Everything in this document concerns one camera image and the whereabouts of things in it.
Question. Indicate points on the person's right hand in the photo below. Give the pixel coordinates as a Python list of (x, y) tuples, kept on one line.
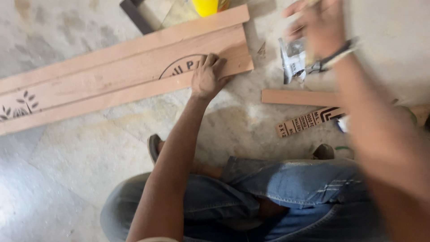
[(322, 28)]

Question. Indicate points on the person's left hand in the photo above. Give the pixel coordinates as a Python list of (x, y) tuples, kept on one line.
[(206, 82)]

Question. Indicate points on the person's right fingers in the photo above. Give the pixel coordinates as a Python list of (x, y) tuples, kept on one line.
[(295, 20)]

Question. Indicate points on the wide printed plywood plank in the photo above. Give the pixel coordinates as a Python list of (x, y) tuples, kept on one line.
[(117, 79)]

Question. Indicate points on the clear plastic hardware packet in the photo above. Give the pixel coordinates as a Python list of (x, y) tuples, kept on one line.
[(293, 60)]

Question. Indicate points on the dark wristband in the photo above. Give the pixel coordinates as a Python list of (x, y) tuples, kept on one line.
[(336, 55)]

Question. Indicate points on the short plain plywood strip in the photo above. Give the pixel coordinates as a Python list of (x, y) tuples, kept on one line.
[(299, 97)]

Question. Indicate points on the yellow plastic container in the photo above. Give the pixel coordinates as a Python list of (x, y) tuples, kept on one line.
[(205, 6)]

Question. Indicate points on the short printed plywood piece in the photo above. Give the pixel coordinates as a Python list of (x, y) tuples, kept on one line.
[(305, 122)]

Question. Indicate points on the blue and white small object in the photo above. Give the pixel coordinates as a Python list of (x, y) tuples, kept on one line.
[(342, 124)]

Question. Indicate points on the person's right sandal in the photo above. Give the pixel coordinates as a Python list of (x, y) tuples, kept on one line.
[(323, 152)]

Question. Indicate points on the person's sandal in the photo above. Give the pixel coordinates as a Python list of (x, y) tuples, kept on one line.
[(154, 146), (323, 152)]

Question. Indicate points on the dark metal bar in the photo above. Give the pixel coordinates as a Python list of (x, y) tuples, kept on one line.
[(136, 16)]

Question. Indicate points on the long narrow plywood strip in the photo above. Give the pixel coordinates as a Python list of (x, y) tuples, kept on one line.
[(100, 102), (134, 45)]

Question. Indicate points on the person's blue jeans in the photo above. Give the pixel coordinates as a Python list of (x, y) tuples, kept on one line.
[(268, 198)]

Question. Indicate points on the person's left sandal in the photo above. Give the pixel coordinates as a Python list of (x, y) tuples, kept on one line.
[(154, 146)]

